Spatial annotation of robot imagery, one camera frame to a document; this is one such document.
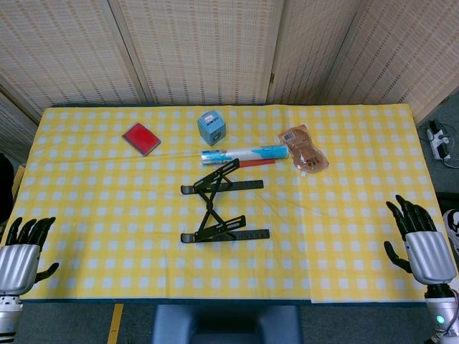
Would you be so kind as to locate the red pen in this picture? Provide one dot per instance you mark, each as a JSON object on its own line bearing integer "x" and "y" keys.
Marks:
{"x": 258, "y": 163}

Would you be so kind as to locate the brown spouted refill pouch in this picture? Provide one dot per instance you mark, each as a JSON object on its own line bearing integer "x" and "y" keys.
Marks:
{"x": 305, "y": 150}

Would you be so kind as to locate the blue cube cardboard box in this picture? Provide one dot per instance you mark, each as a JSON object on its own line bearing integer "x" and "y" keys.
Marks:
{"x": 211, "y": 130}

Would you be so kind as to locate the blue white tube package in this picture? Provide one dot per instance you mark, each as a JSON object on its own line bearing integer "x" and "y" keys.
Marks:
{"x": 247, "y": 154}

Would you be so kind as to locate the red card wallet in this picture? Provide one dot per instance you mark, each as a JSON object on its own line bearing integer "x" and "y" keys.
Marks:
{"x": 140, "y": 139}

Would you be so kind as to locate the black bulky object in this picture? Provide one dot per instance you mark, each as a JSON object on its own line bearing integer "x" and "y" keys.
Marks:
{"x": 5, "y": 186}

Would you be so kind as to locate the black folding laptop stand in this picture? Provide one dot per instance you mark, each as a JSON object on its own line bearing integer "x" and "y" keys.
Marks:
{"x": 251, "y": 184}

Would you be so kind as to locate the yellow white checkered tablecloth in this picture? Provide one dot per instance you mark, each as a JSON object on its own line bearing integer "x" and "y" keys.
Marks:
{"x": 107, "y": 200}

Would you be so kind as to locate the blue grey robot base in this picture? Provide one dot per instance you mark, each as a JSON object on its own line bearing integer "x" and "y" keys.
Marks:
{"x": 226, "y": 322}

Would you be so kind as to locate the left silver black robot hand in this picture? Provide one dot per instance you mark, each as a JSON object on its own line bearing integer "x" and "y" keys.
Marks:
{"x": 18, "y": 261}

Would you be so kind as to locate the white black sneaker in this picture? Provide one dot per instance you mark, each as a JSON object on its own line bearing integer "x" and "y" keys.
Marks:
{"x": 452, "y": 229}

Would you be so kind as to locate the beige woven folding screen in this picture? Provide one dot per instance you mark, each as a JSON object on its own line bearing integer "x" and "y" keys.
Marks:
{"x": 201, "y": 50}

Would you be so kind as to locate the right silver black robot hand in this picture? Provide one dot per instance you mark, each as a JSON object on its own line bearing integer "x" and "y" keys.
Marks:
{"x": 428, "y": 254}

